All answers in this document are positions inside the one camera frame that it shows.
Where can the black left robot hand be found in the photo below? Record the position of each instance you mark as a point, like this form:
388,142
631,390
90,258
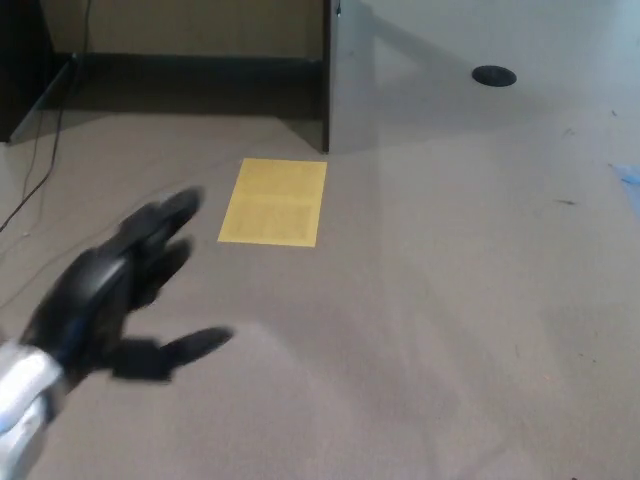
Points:
110,295

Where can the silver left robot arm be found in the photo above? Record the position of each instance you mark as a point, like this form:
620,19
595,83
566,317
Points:
22,400

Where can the yellow paper sheet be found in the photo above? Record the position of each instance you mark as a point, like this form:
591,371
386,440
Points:
274,202

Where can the dark wooden desk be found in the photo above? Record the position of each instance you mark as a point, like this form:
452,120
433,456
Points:
190,70

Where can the round black floor cover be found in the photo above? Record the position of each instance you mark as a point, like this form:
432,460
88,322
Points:
494,75

